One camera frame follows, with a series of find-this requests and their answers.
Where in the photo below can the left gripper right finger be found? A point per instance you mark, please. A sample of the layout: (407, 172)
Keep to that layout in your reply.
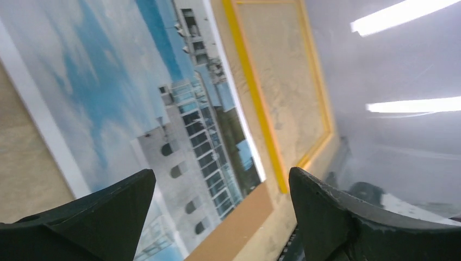
(356, 225)

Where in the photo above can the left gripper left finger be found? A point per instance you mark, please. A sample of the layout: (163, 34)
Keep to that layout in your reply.
(104, 225)

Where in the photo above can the building and sky photo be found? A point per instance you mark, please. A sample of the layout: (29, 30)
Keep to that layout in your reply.
(120, 86)

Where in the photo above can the yellow picture frame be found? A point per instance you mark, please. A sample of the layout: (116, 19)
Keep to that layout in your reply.
(278, 56)

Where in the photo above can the brown backing board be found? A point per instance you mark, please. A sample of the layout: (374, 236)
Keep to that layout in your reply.
(232, 234)

